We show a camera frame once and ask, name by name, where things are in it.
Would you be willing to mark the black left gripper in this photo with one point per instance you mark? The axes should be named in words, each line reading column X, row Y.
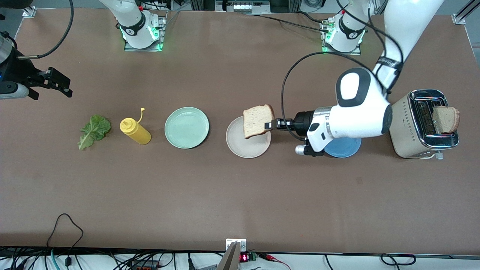
column 303, row 119

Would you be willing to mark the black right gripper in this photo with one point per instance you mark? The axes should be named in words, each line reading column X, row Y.
column 17, row 71

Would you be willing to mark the toasted bread slice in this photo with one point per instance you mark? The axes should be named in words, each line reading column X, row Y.
column 446, row 120
column 257, row 122

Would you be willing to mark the green lettuce leaf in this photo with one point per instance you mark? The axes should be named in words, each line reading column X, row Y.
column 93, row 129

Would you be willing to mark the yellow squeeze bottle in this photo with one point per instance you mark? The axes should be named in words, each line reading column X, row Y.
column 137, row 133

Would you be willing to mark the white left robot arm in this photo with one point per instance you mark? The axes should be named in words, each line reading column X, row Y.
column 360, row 112

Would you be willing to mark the beige plate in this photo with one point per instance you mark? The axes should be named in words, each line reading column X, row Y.
column 247, row 148

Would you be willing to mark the blue plate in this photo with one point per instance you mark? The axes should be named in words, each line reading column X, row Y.
column 345, row 148

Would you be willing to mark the mint green plate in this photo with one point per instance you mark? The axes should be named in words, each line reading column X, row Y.
column 186, row 127

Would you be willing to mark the beige chrome toaster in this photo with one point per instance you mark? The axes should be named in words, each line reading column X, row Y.
column 405, row 127

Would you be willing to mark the metal device with lights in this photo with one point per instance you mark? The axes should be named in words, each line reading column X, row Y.
column 243, row 6

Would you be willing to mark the red LED display module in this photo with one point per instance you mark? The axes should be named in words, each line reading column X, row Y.
column 247, row 257

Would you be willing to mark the small metal corner bracket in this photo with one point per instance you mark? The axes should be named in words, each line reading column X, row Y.
column 29, row 12

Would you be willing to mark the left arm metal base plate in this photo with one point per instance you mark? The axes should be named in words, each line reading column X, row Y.
column 358, row 52

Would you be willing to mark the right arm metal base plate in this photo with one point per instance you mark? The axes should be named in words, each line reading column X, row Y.
column 161, row 37

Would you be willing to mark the metal post base bracket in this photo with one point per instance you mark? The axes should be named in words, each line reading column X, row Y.
column 243, row 244

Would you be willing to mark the aluminium extrusion post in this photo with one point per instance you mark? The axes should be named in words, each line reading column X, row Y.
column 230, row 258

